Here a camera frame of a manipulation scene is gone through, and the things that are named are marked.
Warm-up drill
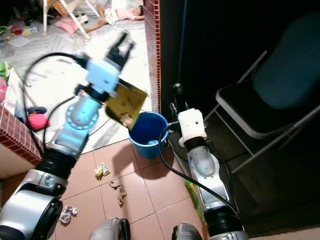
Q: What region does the black folding chair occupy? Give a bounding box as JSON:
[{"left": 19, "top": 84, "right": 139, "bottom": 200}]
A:
[{"left": 214, "top": 14, "right": 320, "bottom": 162}]

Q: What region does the crumpled yellow white wrapper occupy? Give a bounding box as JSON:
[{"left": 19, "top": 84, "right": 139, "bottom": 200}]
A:
[{"left": 93, "top": 162, "right": 111, "bottom": 180}]

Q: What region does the pink round cushion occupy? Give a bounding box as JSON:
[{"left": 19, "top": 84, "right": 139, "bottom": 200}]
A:
[{"left": 27, "top": 112, "right": 51, "bottom": 131}]

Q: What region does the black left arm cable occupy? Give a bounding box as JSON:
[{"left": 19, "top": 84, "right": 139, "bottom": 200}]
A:
[{"left": 22, "top": 51, "right": 90, "bottom": 151}]

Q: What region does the white folding stand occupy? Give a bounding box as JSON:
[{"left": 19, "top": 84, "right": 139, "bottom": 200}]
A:
[{"left": 42, "top": 0, "right": 101, "bottom": 41}]

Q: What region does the child in pink shirt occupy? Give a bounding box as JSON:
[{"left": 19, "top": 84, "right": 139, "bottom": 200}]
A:
[{"left": 84, "top": 4, "right": 144, "bottom": 34}]

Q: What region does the grey left robot leg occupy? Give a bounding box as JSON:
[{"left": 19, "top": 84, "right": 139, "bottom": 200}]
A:
[{"left": 89, "top": 217, "right": 131, "bottom": 240}]

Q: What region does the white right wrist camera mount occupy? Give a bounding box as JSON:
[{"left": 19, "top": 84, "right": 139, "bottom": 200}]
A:
[{"left": 177, "top": 108, "right": 208, "bottom": 147}]

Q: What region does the crumpled brown paper scrap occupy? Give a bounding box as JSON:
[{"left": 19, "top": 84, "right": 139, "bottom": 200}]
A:
[{"left": 108, "top": 179, "right": 129, "bottom": 207}]

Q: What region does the green dustpan with red handle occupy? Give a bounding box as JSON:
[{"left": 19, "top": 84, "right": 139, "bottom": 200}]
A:
[{"left": 104, "top": 79, "right": 149, "bottom": 129}]

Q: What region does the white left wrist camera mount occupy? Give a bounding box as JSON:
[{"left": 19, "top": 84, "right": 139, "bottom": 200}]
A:
[{"left": 85, "top": 58, "right": 122, "bottom": 97}]

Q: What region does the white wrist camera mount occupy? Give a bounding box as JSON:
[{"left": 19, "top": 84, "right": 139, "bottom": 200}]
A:
[
  {"left": 177, "top": 108, "right": 208, "bottom": 147},
  {"left": 85, "top": 58, "right": 122, "bottom": 97}
]

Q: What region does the grey robot leg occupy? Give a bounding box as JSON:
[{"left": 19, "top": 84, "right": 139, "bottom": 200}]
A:
[
  {"left": 89, "top": 217, "right": 131, "bottom": 240},
  {"left": 170, "top": 222, "right": 206, "bottom": 240}
]

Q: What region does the green broom with blue handle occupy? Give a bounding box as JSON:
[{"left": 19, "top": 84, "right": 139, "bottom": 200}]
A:
[{"left": 184, "top": 179, "right": 209, "bottom": 237}]

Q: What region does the pink pillow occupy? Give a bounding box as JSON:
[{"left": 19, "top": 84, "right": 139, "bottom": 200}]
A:
[{"left": 54, "top": 17, "right": 81, "bottom": 35}]

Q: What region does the blue plastic bucket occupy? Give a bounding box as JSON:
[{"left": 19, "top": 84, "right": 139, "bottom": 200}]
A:
[{"left": 128, "top": 111, "right": 169, "bottom": 159}]

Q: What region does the grey right robot leg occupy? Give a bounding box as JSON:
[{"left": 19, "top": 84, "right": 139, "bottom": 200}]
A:
[{"left": 170, "top": 222, "right": 206, "bottom": 240}]

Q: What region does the crumpled white paper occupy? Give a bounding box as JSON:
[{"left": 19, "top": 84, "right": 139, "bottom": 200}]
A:
[{"left": 58, "top": 205, "right": 79, "bottom": 225}]

